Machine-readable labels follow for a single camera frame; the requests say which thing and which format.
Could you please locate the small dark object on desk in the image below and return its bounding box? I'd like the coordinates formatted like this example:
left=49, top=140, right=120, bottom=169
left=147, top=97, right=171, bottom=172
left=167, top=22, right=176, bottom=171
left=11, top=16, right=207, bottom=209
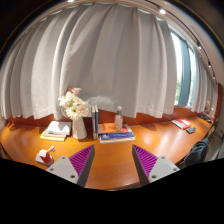
left=186, top=127, right=196, bottom=134

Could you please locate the blue book lying flat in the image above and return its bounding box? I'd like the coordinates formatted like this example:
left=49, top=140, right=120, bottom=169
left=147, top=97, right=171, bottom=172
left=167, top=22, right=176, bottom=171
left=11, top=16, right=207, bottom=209
left=100, top=132, right=135, bottom=144

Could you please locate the upright grey book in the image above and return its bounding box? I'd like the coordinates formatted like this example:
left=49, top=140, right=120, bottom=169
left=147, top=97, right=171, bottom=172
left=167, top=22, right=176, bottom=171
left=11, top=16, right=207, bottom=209
left=91, top=106, right=97, bottom=139

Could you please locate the white book on stack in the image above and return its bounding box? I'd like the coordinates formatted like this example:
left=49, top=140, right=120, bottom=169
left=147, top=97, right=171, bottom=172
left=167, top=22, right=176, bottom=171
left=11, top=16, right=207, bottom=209
left=47, top=121, right=71, bottom=135

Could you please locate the white flower bouquet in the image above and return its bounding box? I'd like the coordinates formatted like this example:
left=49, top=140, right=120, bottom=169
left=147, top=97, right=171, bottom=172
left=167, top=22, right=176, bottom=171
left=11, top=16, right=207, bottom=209
left=58, top=88, right=89, bottom=120

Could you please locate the large white curtain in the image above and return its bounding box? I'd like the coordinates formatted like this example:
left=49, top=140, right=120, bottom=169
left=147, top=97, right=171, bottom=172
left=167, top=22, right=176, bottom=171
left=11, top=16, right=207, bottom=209
left=0, top=3, right=176, bottom=119

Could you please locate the upright blue book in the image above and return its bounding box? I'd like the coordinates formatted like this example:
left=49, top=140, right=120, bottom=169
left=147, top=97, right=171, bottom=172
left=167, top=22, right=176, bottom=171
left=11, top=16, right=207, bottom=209
left=94, top=104, right=99, bottom=139

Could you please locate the window with frame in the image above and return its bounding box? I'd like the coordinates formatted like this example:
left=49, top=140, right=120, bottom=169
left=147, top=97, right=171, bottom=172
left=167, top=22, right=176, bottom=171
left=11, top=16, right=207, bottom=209
left=171, top=31, right=196, bottom=107

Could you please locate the red and white charger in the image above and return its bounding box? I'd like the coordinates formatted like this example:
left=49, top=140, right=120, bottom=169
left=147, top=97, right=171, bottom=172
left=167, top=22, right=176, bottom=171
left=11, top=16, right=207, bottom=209
left=39, top=146, right=55, bottom=163

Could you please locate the white ceramic vase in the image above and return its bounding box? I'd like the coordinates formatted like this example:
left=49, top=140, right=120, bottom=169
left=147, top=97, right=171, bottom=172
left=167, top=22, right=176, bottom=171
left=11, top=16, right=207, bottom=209
left=72, top=117, right=87, bottom=140

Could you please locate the red book far right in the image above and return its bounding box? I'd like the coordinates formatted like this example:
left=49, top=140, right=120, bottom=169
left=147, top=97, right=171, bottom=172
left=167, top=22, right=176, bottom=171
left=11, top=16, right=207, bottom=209
left=172, top=119, right=191, bottom=129

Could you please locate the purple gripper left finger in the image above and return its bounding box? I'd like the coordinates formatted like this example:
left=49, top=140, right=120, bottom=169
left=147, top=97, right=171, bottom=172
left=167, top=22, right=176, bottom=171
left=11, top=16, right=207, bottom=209
left=47, top=145, right=95, bottom=187

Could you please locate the white curtain at right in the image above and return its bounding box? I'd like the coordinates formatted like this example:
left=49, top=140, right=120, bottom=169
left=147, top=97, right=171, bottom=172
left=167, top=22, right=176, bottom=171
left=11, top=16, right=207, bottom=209
left=191, top=52, right=218, bottom=115

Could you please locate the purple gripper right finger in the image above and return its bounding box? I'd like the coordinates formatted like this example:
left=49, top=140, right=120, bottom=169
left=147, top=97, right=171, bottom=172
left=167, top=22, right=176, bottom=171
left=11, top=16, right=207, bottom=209
left=132, top=145, right=179, bottom=186

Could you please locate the orange book lying flat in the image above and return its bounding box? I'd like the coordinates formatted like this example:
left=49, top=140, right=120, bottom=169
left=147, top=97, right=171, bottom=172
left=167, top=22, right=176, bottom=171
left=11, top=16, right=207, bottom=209
left=98, top=123, right=131, bottom=134

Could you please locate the dark chair with jacket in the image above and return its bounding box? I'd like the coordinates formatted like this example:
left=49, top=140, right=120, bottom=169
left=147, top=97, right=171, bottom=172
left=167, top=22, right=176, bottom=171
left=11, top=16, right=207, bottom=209
left=177, top=126, right=216, bottom=169

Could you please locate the yellow book under stack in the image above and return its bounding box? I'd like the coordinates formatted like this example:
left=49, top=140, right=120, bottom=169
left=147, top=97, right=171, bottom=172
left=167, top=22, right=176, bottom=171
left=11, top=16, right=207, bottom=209
left=40, top=132, right=66, bottom=141

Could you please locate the clear plastic bottle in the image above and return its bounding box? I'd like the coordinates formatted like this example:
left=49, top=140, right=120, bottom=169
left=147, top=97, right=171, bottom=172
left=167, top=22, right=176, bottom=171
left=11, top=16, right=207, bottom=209
left=115, top=106, right=123, bottom=130

